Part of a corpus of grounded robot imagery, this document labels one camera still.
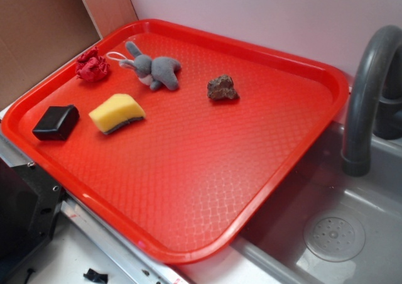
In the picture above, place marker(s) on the brown rough rock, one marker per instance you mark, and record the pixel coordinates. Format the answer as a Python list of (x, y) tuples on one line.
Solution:
[(221, 88)]

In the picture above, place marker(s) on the grey plush bunny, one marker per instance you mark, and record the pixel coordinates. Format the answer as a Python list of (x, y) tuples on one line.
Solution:
[(152, 72)]

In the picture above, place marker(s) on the round sink drain cover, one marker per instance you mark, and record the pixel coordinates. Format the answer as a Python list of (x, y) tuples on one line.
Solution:
[(334, 236)]

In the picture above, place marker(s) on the black metal bracket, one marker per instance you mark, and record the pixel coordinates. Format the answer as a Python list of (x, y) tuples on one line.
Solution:
[(30, 203)]

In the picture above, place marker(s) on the red plastic tray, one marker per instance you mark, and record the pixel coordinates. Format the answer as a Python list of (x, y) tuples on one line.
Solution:
[(181, 183)]

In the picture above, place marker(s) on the brown cardboard panel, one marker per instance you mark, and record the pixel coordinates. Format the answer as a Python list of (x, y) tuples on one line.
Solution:
[(39, 36)]

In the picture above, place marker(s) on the grey plastic faucet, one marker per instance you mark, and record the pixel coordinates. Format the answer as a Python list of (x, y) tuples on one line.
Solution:
[(375, 101)]

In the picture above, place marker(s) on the grey plastic sink basin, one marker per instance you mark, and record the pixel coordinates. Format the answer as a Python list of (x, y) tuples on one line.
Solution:
[(273, 238)]

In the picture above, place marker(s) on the black rectangular block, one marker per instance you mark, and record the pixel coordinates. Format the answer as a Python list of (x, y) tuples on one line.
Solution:
[(57, 123)]

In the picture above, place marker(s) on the yellow sponge with grey pad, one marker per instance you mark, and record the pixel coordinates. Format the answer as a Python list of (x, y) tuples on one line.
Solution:
[(116, 112)]

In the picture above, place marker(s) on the small black plastic scrap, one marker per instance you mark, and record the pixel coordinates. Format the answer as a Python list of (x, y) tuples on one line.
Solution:
[(96, 277)]

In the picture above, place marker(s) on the crumpled red paper ball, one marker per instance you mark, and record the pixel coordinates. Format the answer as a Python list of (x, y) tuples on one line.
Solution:
[(90, 66)]

